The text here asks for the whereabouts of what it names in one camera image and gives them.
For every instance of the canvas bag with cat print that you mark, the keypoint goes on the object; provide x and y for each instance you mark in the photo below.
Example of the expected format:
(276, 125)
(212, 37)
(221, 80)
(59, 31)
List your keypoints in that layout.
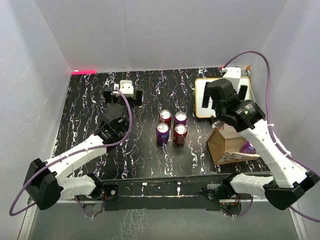
(224, 146)

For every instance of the yellow framed whiteboard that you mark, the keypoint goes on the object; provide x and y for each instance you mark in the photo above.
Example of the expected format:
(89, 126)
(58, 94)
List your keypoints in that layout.
(207, 112)

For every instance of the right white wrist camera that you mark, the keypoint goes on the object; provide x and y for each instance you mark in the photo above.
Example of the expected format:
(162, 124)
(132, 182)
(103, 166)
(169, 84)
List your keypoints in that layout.
(232, 74)

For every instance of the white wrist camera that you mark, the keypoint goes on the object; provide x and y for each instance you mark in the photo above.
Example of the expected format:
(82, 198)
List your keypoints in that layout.
(232, 74)
(126, 87)

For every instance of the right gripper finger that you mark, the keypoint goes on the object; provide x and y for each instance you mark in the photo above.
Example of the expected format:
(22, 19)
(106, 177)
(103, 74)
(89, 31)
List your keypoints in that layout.
(206, 98)
(242, 92)

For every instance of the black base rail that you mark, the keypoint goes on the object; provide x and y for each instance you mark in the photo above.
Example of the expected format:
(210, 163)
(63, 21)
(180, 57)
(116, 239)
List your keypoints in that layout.
(204, 192)

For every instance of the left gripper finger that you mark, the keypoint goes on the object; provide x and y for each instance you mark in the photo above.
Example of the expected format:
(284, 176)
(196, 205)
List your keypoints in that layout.
(108, 95)
(138, 97)

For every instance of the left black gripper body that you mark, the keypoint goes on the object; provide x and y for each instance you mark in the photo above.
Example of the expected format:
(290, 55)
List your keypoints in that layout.
(122, 101)

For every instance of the red Coke can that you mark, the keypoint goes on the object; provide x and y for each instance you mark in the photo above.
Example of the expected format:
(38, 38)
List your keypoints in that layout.
(179, 134)
(165, 116)

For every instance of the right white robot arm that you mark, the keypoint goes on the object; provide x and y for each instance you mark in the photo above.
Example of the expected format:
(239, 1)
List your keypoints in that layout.
(289, 180)

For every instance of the pink LED strip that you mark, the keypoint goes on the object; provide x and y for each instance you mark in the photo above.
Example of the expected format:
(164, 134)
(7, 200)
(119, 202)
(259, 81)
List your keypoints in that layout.
(83, 72)

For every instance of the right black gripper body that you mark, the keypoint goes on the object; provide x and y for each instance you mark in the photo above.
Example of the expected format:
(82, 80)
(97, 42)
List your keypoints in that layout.
(219, 113)

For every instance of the purple Fanta can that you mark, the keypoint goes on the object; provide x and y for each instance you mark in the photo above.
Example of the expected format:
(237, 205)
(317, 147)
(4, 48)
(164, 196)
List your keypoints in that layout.
(180, 118)
(162, 133)
(247, 148)

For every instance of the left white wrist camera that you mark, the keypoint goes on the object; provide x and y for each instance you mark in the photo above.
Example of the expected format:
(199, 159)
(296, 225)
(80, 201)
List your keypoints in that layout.
(126, 87)

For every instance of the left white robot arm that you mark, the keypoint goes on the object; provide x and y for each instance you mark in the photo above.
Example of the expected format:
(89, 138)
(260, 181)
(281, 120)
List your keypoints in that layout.
(48, 181)

